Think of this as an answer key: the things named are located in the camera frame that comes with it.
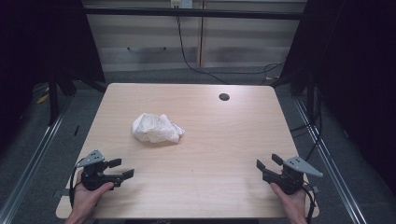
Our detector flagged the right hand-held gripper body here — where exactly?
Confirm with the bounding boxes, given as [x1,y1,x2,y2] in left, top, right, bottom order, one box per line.
[262,156,324,195]

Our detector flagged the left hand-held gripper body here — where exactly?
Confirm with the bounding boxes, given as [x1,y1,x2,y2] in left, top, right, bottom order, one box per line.
[76,149,124,191]

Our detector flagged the white floral print cloth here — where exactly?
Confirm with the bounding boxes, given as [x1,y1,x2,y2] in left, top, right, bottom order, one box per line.
[132,112,186,145]

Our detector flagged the person's left hand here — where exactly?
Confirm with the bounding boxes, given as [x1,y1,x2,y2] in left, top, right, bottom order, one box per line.
[72,169,115,218]

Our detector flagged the person's right hand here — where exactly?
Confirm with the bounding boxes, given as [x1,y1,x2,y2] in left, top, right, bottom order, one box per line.
[270,182,307,219]

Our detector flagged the yellow floor marker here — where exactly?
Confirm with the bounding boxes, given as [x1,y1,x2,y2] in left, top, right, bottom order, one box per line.
[35,87,50,105]

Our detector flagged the black curtain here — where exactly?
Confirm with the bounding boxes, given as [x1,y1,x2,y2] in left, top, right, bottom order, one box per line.
[279,0,396,195]
[0,0,106,153]

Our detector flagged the white power outlet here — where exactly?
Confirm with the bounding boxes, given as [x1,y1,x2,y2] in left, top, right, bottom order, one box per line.
[170,0,194,9]

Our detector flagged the left hand-held gripper black cable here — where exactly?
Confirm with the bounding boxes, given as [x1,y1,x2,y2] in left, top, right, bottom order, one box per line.
[68,166,83,210]

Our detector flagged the hand-held gripper black cable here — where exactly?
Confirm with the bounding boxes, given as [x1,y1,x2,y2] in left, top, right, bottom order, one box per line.
[68,166,83,210]
[300,181,318,224]

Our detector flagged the right hand-held gripper black cable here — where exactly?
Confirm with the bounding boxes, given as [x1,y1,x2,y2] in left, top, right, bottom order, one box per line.
[300,181,318,224]

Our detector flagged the aluminium floor rail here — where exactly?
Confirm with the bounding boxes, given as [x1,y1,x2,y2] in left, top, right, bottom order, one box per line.
[0,102,73,224]
[293,97,369,224]

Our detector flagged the black floor cables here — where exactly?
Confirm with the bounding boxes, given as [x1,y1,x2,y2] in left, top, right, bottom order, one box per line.
[290,92,324,162]

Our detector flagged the black metal stand post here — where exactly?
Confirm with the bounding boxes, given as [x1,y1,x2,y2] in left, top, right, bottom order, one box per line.
[48,71,61,126]

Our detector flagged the long black wall cable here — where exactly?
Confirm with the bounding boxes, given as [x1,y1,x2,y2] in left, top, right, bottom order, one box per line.
[176,15,285,86]

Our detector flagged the black horizontal frame bar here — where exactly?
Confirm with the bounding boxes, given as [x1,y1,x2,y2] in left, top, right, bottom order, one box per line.
[82,7,307,21]

